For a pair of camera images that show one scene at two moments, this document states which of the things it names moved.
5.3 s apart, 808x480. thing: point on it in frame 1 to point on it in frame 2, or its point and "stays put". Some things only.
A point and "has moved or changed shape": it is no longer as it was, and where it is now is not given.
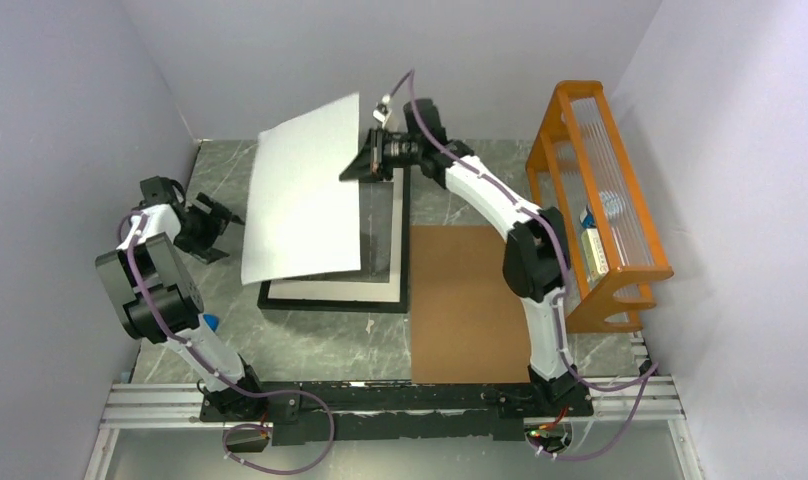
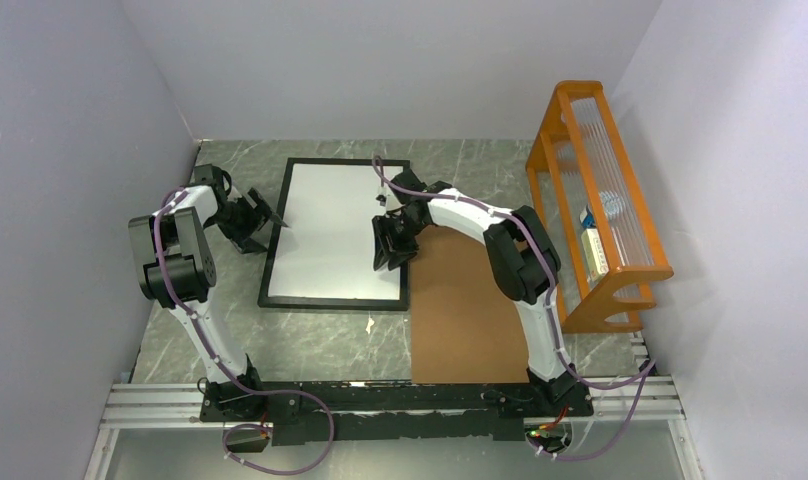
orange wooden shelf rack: [576, 170] stays put
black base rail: [393, 412] stays put
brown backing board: [467, 325] stays put
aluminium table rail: [648, 400] stays put
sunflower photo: [302, 218] has moved or changed shape
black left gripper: [217, 220] to [242, 238]
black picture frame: [263, 301] to [264, 299]
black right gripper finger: [364, 167] to [383, 244]
